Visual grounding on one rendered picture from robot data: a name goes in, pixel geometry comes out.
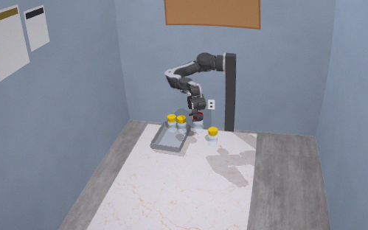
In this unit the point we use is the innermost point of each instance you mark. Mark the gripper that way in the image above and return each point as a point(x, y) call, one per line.
point(196, 103)

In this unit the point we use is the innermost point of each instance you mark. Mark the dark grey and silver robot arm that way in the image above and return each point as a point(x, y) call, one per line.
point(205, 63)

